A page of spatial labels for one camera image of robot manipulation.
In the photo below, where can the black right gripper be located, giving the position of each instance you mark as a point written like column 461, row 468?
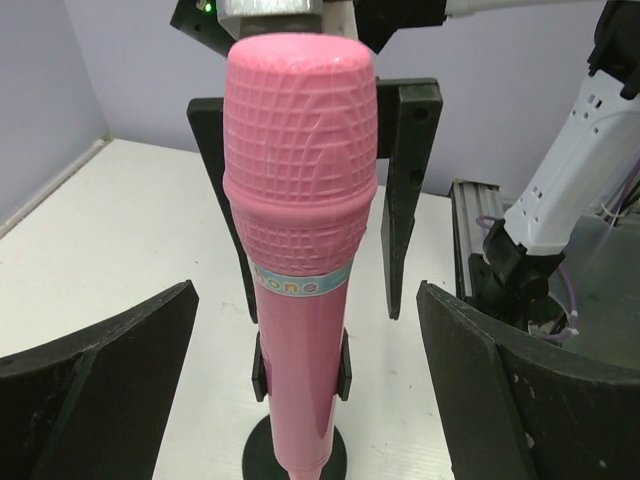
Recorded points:
column 198, row 20

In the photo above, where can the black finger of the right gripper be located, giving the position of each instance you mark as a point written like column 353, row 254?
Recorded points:
column 409, row 112
column 205, row 116

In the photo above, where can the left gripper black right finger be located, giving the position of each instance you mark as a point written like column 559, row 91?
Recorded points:
column 516, row 407

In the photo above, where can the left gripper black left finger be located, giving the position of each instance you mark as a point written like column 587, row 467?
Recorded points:
column 94, row 404

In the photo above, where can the pink toy microphone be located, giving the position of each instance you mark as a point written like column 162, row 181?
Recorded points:
column 300, row 143

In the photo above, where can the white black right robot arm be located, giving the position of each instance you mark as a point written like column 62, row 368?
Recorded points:
column 508, row 280

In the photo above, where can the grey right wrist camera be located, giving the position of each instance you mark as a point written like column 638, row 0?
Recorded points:
column 244, row 18

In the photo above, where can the aluminium rail right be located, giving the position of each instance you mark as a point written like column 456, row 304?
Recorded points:
column 469, row 201

